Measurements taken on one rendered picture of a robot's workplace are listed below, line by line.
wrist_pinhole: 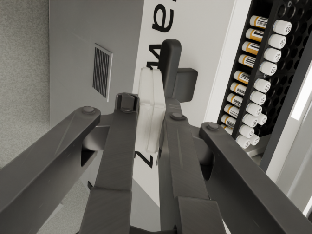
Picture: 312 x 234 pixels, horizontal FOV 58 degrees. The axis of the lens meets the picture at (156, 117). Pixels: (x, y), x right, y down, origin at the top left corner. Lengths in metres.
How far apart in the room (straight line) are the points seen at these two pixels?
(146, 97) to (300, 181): 0.26
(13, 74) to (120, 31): 0.61
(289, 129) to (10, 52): 0.96
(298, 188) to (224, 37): 0.22
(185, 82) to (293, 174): 0.19
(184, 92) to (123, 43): 0.39
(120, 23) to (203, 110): 0.42
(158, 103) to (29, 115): 1.09
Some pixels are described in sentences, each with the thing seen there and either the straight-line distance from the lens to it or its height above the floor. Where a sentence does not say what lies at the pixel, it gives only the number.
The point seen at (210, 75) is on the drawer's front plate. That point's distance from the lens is 0.23.
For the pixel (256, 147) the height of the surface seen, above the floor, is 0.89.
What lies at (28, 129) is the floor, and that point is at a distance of 1.25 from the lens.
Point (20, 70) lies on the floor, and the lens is 1.15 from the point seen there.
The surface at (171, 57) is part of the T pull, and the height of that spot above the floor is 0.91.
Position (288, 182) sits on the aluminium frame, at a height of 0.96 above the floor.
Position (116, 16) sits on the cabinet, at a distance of 0.63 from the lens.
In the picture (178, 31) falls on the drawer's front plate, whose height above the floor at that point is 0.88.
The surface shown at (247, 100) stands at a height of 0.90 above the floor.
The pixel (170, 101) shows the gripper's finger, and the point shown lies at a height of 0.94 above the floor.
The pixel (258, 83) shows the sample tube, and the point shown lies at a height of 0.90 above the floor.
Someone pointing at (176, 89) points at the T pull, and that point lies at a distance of 0.22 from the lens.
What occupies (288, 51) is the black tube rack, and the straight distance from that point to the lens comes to 0.36.
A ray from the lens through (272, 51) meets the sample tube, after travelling 0.32.
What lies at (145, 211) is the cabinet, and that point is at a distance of 0.65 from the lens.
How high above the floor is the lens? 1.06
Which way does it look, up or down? 43 degrees down
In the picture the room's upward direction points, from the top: 127 degrees clockwise
